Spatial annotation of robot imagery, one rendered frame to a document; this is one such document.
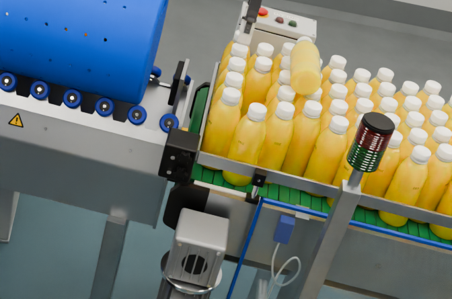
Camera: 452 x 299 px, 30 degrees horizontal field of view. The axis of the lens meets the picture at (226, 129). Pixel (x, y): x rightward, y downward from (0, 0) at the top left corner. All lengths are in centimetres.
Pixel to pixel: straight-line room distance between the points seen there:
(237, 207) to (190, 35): 256
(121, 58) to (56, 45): 14
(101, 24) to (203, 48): 248
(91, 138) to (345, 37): 302
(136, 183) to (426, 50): 324
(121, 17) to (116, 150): 33
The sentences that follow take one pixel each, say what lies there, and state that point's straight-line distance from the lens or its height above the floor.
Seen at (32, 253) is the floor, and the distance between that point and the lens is 292.
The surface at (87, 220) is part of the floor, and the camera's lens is 307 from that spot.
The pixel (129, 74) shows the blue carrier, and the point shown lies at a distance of 182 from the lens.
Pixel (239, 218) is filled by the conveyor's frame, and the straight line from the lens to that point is 189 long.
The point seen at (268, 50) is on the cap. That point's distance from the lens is 204.
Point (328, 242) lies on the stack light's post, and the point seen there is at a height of 96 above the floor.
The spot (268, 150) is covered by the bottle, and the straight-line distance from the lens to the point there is 187.
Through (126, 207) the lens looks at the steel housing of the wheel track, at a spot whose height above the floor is 68.
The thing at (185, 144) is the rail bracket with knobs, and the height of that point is 100.
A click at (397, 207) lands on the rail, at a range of 189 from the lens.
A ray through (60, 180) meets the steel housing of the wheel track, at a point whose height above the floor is 72.
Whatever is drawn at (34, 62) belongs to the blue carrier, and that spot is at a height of 105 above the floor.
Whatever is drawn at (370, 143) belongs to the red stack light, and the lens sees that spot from 157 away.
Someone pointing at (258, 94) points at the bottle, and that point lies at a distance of 200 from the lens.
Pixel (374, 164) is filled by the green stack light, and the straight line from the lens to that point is 160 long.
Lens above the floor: 204
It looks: 33 degrees down
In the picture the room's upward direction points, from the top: 16 degrees clockwise
